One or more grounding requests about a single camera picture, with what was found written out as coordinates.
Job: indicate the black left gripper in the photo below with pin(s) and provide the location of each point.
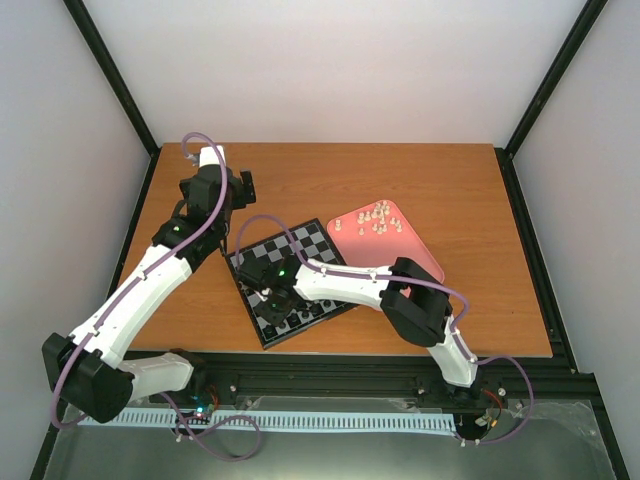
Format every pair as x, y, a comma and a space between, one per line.
248, 196

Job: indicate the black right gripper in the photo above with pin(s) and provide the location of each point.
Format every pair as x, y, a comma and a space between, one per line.
273, 317

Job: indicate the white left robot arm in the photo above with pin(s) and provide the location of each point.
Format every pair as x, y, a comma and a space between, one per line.
87, 368

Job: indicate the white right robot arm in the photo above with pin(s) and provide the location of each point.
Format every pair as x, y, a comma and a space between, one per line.
417, 306

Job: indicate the black and grey chessboard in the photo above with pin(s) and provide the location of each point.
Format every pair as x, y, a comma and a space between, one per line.
314, 243

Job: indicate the pink plastic tray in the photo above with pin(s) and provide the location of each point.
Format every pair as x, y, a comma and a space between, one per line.
373, 249

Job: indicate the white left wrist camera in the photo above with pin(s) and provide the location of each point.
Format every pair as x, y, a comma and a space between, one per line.
210, 156

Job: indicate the light blue slotted cable duct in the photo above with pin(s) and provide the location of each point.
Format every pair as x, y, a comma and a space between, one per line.
327, 422

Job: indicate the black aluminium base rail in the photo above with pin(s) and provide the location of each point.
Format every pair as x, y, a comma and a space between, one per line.
254, 375

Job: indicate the black left frame post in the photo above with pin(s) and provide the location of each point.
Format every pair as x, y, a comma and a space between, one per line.
100, 52

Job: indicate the black frame post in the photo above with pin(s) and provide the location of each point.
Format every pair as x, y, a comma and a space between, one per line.
100, 52
572, 43

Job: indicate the black right frame post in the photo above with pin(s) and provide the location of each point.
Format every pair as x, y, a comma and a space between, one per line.
572, 43

